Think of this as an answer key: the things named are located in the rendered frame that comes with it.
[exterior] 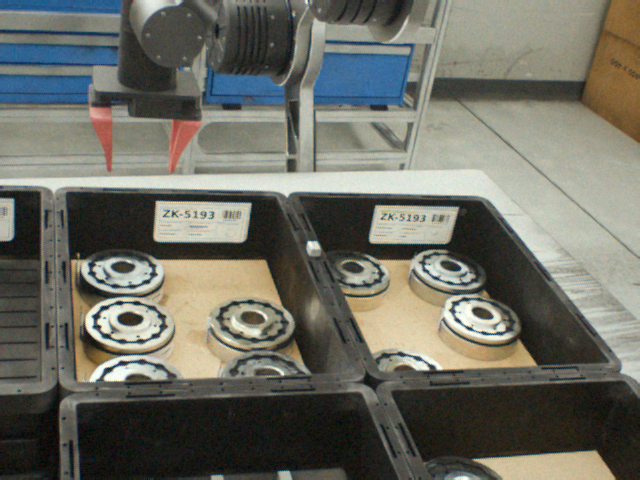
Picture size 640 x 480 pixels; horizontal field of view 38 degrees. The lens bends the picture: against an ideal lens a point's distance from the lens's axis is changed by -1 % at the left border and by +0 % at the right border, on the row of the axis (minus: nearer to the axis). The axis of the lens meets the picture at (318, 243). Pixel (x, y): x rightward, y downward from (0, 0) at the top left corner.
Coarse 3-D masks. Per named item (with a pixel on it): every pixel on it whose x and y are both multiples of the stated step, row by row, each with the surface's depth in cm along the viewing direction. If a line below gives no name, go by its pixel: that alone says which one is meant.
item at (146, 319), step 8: (112, 312) 106; (120, 312) 107; (128, 312) 107; (136, 312) 107; (144, 312) 107; (112, 320) 105; (144, 320) 106; (112, 328) 105; (120, 328) 104; (128, 328) 104; (136, 328) 104; (144, 328) 105
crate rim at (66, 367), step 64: (64, 192) 116; (128, 192) 118; (192, 192) 121; (256, 192) 124; (64, 256) 103; (64, 320) 93; (64, 384) 85; (128, 384) 87; (192, 384) 88; (256, 384) 89
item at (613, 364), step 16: (304, 192) 126; (320, 192) 127; (496, 208) 131; (304, 224) 118; (512, 240) 124; (320, 256) 112; (528, 256) 120; (544, 272) 117; (336, 288) 106; (560, 288) 114; (336, 304) 104; (560, 304) 112; (352, 320) 102; (576, 320) 109; (352, 336) 99; (592, 336) 106; (368, 352) 97; (608, 352) 104; (368, 368) 94; (464, 368) 97; (480, 368) 97; (496, 368) 98; (512, 368) 98; (528, 368) 99; (544, 368) 99; (560, 368) 100; (576, 368) 100; (592, 368) 101; (608, 368) 101; (368, 384) 94
